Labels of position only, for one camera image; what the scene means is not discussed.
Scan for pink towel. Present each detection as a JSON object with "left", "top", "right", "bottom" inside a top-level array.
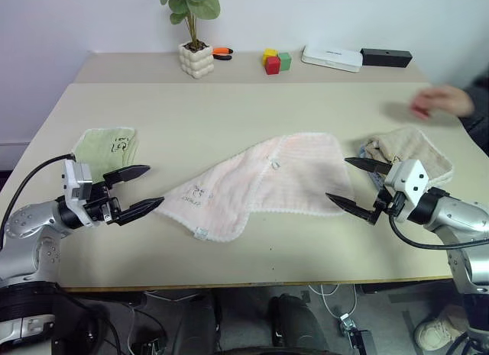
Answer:
[{"left": 154, "top": 131, "right": 356, "bottom": 244}]

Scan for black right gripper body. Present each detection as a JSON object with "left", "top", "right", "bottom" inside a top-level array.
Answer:
[{"left": 375, "top": 188, "right": 406, "bottom": 216}]

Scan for white flat box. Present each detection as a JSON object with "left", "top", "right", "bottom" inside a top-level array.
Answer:
[{"left": 301, "top": 44, "right": 364, "bottom": 74}]

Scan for white bubble plant pot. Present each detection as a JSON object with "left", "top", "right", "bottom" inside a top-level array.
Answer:
[{"left": 178, "top": 40, "right": 215, "bottom": 80}]

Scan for orange black pliers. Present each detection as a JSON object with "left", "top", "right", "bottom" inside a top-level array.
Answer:
[{"left": 212, "top": 46, "right": 235, "bottom": 62}]

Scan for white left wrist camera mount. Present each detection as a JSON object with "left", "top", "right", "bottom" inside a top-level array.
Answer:
[{"left": 60, "top": 159, "right": 94, "bottom": 223}]

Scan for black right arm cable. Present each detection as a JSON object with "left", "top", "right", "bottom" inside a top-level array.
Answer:
[{"left": 388, "top": 192, "right": 489, "bottom": 251}]

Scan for green folded towel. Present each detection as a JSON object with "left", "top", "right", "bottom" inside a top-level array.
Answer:
[{"left": 72, "top": 126, "right": 141, "bottom": 184}]

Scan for beige folded towel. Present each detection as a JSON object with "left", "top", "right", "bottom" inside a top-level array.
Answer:
[{"left": 361, "top": 126, "right": 455, "bottom": 189}]

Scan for person bare hand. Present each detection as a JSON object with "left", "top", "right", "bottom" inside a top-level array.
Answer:
[{"left": 411, "top": 85, "right": 475, "bottom": 119}]

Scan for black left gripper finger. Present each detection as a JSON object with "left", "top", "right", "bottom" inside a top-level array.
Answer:
[
  {"left": 113, "top": 196, "right": 165, "bottom": 226},
  {"left": 102, "top": 164, "right": 151, "bottom": 189}
]

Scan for white sneaker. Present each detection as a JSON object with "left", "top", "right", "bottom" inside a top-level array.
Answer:
[{"left": 414, "top": 304, "right": 469, "bottom": 352}]

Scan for metal clamp bracket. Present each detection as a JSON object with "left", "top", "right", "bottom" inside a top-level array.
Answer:
[{"left": 337, "top": 311, "right": 374, "bottom": 352}]

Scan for blue folded towel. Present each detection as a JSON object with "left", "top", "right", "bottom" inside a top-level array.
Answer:
[{"left": 358, "top": 143, "right": 385, "bottom": 190}]

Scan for black rectangular box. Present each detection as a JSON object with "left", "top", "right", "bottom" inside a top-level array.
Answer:
[{"left": 360, "top": 47, "right": 414, "bottom": 69}]

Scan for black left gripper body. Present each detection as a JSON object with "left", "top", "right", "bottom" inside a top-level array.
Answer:
[{"left": 82, "top": 180, "right": 124, "bottom": 228}]

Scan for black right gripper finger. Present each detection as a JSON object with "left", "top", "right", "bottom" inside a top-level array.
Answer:
[
  {"left": 344, "top": 157, "right": 394, "bottom": 176},
  {"left": 325, "top": 192, "right": 380, "bottom": 225}
]

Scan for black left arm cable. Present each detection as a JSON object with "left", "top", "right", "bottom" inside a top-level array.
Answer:
[{"left": 0, "top": 153, "right": 76, "bottom": 253}]

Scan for person dark sleeved arm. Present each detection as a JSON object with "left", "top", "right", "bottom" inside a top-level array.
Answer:
[{"left": 457, "top": 74, "right": 489, "bottom": 160}]

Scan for dark rounded shape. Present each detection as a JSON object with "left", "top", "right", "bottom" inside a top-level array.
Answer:
[{"left": 268, "top": 292, "right": 330, "bottom": 353}]

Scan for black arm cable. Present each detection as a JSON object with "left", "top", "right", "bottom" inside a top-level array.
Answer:
[
  {"left": 0, "top": 153, "right": 76, "bottom": 253},
  {"left": 388, "top": 192, "right": 489, "bottom": 251}
]

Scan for green leafy plant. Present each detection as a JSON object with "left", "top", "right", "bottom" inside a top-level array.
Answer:
[{"left": 159, "top": 0, "right": 222, "bottom": 50}]

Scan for thin white cable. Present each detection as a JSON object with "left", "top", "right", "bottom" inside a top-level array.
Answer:
[{"left": 308, "top": 283, "right": 361, "bottom": 320}]

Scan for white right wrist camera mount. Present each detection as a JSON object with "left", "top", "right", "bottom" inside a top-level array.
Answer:
[{"left": 383, "top": 158, "right": 437, "bottom": 208}]

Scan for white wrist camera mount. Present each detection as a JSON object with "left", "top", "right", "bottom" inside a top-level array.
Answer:
[
  {"left": 60, "top": 159, "right": 94, "bottom": 223},
  {"left": 383, "top": 158, "right": 437, "bottom": 208}
]

